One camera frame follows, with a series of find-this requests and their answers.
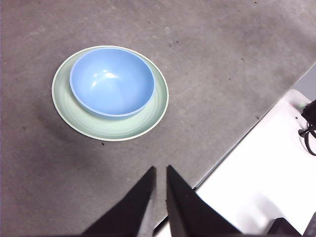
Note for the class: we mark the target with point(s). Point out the blue bowl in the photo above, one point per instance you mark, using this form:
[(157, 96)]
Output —
[(111, 84)]

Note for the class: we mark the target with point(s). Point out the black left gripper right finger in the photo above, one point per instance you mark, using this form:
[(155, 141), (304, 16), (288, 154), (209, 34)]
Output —
[(190, 214)]

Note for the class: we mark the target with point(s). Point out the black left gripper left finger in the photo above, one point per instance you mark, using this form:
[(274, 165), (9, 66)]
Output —
[(128, 214)]

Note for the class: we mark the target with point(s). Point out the green plate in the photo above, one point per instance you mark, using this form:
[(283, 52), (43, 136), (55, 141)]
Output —
[(111, 129)]

